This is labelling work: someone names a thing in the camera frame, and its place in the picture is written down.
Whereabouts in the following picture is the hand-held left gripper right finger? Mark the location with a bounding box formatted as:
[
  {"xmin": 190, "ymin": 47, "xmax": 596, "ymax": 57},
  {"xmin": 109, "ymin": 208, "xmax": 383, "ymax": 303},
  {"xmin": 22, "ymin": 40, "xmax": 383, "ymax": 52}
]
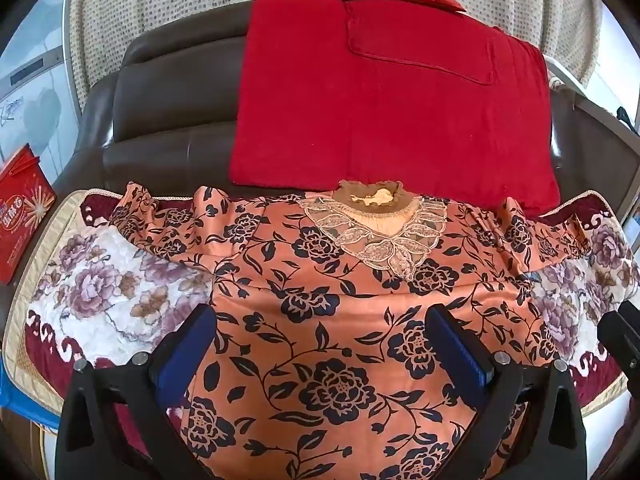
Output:
[{"xmin": 425, "ymin": 305, "xmax": 587, "ymax": 480}]

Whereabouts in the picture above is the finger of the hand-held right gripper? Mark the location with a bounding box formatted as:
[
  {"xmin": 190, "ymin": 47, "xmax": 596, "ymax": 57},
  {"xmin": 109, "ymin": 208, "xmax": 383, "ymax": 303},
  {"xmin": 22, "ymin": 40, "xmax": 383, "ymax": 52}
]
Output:
[{"xmin": 597, "ymin": 299, "xmax": 640, "ymax": 376}]

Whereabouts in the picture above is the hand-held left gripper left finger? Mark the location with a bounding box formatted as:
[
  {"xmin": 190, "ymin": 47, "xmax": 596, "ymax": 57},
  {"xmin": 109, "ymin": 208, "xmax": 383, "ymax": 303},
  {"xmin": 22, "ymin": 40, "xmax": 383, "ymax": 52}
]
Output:
[{"xmin": 54, "ymin": 304, "xmax": 218, "ymax": 480}]

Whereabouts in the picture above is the orange floral blouse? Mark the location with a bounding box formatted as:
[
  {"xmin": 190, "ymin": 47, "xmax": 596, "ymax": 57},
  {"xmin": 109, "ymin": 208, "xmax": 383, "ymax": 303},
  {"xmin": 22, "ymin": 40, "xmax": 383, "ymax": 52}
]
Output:
[{"xmin": 109, "ymin": 179, "xmax": 591, "ymax": 480}]

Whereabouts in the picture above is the floral sofa cushion cover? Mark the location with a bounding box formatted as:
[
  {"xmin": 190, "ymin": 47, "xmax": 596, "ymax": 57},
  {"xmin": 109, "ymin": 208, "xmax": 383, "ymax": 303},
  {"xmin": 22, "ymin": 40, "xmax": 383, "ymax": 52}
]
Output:
[{"xmin": 0, "ymin": 187, "xmax": 640, "ymax": 461}]

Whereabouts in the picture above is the red gift box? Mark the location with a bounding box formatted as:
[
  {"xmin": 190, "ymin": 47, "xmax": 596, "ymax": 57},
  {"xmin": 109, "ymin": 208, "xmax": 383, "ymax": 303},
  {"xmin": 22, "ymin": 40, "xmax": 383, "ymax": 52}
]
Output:
[{"xmin": 0, "ymin": 144, "xmax": 57, "ymax": 285}]

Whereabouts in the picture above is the brown leather sofa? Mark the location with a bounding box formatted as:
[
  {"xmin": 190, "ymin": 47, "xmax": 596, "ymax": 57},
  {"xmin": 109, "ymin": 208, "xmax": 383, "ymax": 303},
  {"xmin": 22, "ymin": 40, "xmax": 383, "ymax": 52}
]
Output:
[{"xmin": 52, "ymin": 0, "xmax": 640, "ymax": 226}]

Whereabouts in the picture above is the red folded cloth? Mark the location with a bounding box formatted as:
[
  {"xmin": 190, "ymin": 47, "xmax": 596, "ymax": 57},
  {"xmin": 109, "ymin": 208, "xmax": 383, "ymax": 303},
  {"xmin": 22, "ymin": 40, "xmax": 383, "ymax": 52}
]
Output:
[{"xmin": 229, "ymin": 0, "xmax": 561, "ymax": 213}]

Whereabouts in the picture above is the beige dotted cloth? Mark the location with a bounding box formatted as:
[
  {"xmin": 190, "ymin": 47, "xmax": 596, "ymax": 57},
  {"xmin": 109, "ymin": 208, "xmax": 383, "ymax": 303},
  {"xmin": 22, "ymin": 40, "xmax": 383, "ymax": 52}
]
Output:
[{"xmin": 65, "ymin": 0, "xmax": 608, "ymax": 126}]

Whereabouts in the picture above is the white metal frame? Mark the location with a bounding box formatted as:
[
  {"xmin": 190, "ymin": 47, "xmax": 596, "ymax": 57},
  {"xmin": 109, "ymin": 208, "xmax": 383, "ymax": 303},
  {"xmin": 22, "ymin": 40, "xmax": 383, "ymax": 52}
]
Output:
[{"xmin": 542, "ymin": 55, "xmax": 640, "ymax": 146}]

